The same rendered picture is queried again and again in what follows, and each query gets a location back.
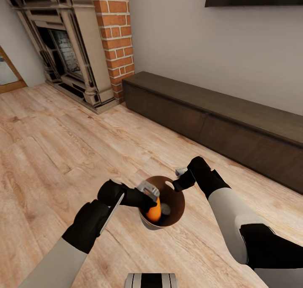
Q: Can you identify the robot trunk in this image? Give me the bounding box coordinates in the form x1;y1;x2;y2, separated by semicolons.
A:
124;273;180;288

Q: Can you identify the trash can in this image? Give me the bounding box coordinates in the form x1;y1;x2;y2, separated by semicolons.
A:
138;175;186;231

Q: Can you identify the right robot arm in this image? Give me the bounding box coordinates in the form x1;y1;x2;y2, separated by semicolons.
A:
172;156;303;288

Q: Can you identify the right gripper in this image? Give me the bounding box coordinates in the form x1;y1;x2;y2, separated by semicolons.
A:
172;173;194;192

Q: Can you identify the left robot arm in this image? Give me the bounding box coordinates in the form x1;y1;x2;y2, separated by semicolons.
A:
17;179;160;288

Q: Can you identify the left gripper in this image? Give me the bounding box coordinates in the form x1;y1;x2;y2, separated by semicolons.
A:
130;188;157;213

